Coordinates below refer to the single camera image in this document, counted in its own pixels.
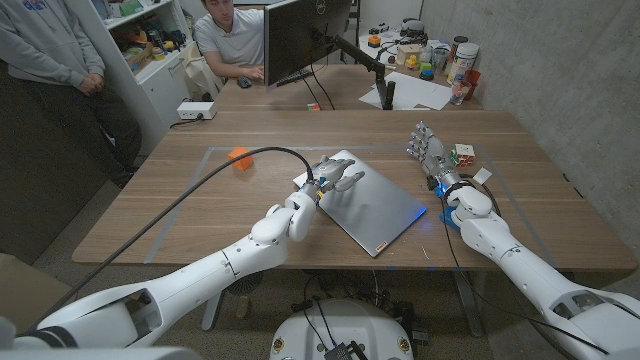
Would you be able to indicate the beige cardboard box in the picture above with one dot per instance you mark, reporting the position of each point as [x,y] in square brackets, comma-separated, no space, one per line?
[27,295]

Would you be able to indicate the grey table leg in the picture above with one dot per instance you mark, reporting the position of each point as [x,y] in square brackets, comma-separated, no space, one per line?
[470,305]
[212,312]

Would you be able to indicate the black keyboard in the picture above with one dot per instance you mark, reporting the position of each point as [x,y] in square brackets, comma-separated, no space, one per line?
[295,77]

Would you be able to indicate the small orange toy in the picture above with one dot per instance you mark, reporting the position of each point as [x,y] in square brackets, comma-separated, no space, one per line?
[374,40]

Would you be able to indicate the seated person in white polo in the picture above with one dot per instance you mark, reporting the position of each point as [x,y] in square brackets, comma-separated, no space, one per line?
[235,42]

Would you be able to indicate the standing person in grey hoodie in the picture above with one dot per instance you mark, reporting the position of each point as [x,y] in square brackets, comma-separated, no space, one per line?
[45,45]

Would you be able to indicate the white canister with label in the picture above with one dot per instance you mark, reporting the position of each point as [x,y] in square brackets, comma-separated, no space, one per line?
[465,60]

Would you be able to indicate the small Rubik's cube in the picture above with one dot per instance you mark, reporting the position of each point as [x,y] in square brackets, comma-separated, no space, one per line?
[313,106]

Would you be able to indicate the orange block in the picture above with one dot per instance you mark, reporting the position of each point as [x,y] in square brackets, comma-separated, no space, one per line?
[241,158]

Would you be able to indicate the black computer mouse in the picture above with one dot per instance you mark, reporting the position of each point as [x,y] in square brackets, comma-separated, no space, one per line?
[244,82]

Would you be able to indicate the small white block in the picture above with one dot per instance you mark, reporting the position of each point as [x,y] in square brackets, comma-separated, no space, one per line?
[482,176]

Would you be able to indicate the white power box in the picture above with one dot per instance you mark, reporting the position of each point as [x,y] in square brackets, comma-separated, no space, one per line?
[196,110]

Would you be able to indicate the silver closed laptop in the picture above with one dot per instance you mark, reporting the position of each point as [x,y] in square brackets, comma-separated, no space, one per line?
[370,210]

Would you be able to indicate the clear plastic cup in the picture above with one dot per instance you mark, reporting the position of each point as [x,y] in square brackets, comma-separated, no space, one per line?
[440,60]

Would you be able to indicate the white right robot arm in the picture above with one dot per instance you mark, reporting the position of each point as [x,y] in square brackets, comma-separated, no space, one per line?
[530,280]

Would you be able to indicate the small yellow toy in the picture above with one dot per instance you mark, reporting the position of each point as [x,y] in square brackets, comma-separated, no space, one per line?
[411,62]

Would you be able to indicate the small cardboard box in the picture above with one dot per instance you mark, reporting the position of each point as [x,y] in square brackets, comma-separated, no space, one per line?
[409,51]

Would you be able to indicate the beige tote bag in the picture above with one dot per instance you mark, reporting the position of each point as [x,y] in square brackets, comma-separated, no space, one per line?
[202,75]

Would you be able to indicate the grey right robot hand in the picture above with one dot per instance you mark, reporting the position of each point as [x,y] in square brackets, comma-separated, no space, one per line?
[434,152]

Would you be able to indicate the white paper sheets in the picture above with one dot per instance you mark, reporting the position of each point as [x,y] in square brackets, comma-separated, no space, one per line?
[415,92]

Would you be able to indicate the clear drinking glass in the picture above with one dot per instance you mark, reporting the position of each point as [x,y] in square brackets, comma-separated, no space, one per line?
[459,94]

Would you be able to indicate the white shelf unit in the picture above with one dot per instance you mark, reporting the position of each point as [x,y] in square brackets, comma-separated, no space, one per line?
[160,85]

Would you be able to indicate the blue flat object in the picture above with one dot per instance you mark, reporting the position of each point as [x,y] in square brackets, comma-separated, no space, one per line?
[446,219]

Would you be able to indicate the red plastic cup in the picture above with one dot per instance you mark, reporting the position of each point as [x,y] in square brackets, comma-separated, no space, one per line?
[472,80]

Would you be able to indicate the dark canister with red label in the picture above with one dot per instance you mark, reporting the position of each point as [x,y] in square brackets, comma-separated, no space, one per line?
[456,47]

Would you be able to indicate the white robot torso base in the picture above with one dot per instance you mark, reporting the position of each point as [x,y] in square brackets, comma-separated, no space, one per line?
[345,325]

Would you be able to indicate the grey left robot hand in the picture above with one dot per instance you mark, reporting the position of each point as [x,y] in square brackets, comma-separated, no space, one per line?
[331,172]

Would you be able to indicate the black computer monitor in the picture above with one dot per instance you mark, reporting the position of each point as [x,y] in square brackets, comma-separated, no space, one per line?
[300,35]

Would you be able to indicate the black round floor fan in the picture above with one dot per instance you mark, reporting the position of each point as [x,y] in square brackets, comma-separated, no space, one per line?
[245,284]

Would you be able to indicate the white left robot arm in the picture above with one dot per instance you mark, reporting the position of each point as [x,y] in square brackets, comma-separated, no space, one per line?
[200,285]

